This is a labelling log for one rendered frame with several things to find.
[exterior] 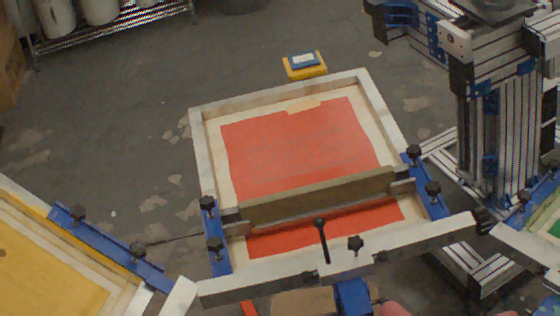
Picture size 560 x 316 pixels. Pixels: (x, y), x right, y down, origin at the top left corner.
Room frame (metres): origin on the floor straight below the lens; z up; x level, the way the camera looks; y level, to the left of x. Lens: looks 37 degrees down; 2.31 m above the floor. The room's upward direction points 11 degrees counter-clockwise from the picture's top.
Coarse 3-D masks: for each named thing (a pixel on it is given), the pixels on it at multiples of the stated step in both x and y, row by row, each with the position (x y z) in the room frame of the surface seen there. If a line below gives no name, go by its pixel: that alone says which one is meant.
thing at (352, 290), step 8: (352, 280) 1.17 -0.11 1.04; (360, 280) 1.16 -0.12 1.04; (336, 288) 1.17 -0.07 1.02; (344, 288) 1.15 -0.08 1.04; (352, 288) 1.14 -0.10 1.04; (360, 288) 1.14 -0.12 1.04; (344, 296) 1.12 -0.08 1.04; (352, 296) 1.12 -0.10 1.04; (360, 296) 1.11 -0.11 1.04; (368, 296) 1.11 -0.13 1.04; (344, 304) 1.10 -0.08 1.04; (352, 304) 1.09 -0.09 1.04; (360, 304) 1.09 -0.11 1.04; (368, 304) 1.08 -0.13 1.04; (344, 312) 1.09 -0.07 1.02; (352, 312) 1.07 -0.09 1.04; (360, 312) 1.06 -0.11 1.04; (368, 312) 1.06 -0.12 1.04
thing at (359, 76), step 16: (320, 80) 2.08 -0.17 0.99; (336, 80) 2.07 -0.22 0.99; (352, 80) 2.07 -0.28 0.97; (368, 80) 2.03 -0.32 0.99; (240, 96) 2.08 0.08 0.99; (256, 96) 2.06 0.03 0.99; (272, 96) 2.06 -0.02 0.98; (288, 96) 2.06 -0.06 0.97; (368, 96) 1.94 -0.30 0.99; (192, 112) 2.05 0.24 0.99; (208, 112) 2.04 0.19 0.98; (224, 112) 2.05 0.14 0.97; (384, 112) 1.85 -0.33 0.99; (192, 128) 1.96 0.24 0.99; (384, 128) 1.78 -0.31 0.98; (400, 144) 1.68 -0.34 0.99; (208, 160) 1.78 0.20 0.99; (400, 160) 1.62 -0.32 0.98; (208, 176) 1.71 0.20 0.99; (208, 192) 1.64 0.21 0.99; (416, 192) 1.48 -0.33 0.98; (416, 224) 1.35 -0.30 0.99; (288, 256) 1.34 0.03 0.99; (304, 256) 1.33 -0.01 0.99
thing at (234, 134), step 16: (224, 128) 1.98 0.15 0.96; (240, 128) 1.96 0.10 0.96; (256, 128) 1.94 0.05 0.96; (272, 128) 1.92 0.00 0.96; (288, 128) 1.91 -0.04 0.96; (224, 144) 1.89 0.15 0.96; (240, 144) 1.88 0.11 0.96; (240, 160) 1.80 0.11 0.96; (240, 176) 1.73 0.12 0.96; (304, 176) 1.67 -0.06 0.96; (240, 192) 1.66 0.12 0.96; (256, 192) 1.64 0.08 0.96; (272, 192) 1.63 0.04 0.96; (288, 224) 1.49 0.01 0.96; (304, 224) 1.48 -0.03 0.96; (256, 240) 1.45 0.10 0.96; (272, 240) 1.44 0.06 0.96; (288, 240) 1.43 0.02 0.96; (304, 240) 1.42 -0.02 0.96; (320, 240) 1.41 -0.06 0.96; (256, 256) 1.40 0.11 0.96
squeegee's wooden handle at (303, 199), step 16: (352, 176) 1.50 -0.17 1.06; (368, 176) 1.49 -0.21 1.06; (384, 176) 1.49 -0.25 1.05; (288, 192) 1.49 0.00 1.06; (304, 192) 1.48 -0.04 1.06; (320, 192) 1.48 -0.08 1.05; (336, 192) 1.48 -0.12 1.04; (352, 192) 1.49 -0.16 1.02; (368, 192) 1.49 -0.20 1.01; (240, 208) 1.47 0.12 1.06; (256, 208) 1.47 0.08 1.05; (272, 208) 1.47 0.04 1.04; (288, 208) 1.48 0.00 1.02; (304, 208) 1.48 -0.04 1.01; (320, 208) 1.48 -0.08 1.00; (256, 224) 1.47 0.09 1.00
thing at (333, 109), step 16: (304, 112) 1.97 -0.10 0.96; (320, 112) 1.96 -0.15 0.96; (336, 112) 1.94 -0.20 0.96; (352, 112) 1.93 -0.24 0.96; (304, 128) 1.89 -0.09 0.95; (352, 128) 1.85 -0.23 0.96; (352, 144) 1.77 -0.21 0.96; (368, 144) 1.75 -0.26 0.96; (368, 160) 1.68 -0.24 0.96; (320, 176) 1.66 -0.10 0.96; (336, 176) 1.64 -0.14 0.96; (352, 208) 1.50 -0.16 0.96; (368, 208) 1.49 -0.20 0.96; (384, 208) 1.47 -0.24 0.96; (336, 224) 1.45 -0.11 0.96; (352, 224) 1.44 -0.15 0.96; (368, 224) 1.43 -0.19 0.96; (384, 224) 1.42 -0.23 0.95
